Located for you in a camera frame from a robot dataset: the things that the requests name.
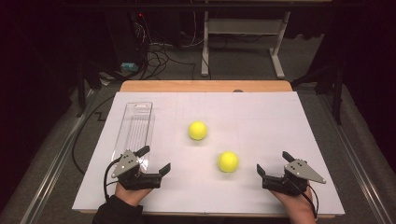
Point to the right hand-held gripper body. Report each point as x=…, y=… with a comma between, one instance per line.
x=300, y=171

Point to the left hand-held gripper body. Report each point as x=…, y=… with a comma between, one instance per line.
x=126, y=163

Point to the clear plastic container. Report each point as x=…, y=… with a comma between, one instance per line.
x=135, y=127

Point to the yellow tennis ball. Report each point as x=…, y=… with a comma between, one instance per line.
x=228, y=161
x=197, y=130

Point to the person's right hand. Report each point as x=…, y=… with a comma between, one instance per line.
x=299, y=203

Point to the person's left hand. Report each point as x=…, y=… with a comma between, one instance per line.
x=132, y=196

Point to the dark metal stand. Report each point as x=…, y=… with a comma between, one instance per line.
x=337, y=93
x=88, y=81

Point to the teal box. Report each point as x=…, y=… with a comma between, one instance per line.
x=129, y=66

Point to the wooden table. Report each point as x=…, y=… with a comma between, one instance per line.
x=202, y=86

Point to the aluminium rail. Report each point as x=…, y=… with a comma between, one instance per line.
x=351, y=155
x=59, y=158

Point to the white metal desk frame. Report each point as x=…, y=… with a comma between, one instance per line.
x=246, y=26

